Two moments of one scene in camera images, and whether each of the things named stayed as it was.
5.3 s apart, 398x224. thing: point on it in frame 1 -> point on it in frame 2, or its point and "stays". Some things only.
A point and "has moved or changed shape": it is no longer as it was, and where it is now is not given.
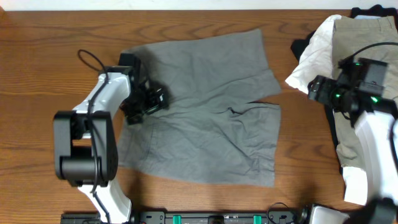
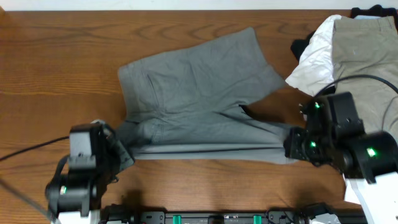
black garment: (299, 45) stays
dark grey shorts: (222, 121) has moved or changed shape
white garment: (317, 60) stays
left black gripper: (155, 104) -> (126, 157)
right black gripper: (323, 86) -> (294, 148)
